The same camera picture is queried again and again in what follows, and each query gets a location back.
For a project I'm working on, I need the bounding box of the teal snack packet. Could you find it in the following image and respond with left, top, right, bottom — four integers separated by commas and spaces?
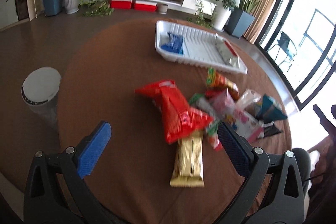
254, 94, 288, 123

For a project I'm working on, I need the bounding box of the gold snack packet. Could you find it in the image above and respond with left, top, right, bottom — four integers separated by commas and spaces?
170, 130, 205, 188

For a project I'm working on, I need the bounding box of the red white fruit packet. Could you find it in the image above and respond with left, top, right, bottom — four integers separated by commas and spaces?
206, 120, 223, 151

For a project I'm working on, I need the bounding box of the pink cartoon snack packet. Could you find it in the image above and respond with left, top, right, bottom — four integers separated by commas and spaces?
210, 89, 264, 143

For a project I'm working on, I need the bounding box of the white red snack packet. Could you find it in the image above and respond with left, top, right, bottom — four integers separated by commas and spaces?
215, 40, 240, 68

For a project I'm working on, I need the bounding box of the orange green snack packet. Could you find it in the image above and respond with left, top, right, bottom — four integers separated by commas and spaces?
205, 68, 240, 101

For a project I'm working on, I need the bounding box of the green-edged seed packet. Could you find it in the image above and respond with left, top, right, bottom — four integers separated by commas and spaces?
189, 93, 217, 116

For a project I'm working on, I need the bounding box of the large red snack packet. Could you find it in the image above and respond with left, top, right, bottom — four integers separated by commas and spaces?
134, 80, 214, 144

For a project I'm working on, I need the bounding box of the blue roll cake packet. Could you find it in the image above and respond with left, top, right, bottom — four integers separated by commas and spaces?
161, 32, 184, 55

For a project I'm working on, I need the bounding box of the clear pinkish snack packet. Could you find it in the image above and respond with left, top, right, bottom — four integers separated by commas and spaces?
236, 89, 261, 110

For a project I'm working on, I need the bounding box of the balcony chair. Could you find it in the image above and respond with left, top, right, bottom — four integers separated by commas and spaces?
266, 31, 298, 68

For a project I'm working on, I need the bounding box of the blue-grey square planter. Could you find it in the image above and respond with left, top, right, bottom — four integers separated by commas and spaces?
226, 7, 255, 38

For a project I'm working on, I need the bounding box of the white ribbed plant pot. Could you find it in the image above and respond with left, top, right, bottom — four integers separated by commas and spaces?
210, 6, 231, 31

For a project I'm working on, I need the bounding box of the white plastic tray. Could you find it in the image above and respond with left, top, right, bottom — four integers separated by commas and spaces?
155, 20, 248, 75

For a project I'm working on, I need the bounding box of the small beige pot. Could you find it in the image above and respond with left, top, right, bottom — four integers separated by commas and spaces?
157, 3, 169, 15

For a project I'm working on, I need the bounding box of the red storage box left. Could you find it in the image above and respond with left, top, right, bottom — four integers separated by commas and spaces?
110, 0, 133, 10

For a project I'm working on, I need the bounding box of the red storage box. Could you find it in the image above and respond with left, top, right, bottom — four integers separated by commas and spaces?
110, 0, 133, 10
133, 0, 157, 12

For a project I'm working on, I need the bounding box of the red storage box right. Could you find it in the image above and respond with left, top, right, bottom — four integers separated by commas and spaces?
133, 0, 157, 12

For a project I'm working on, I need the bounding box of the black cable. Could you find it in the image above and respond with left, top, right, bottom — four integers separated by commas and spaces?
301, 172, 326, 184

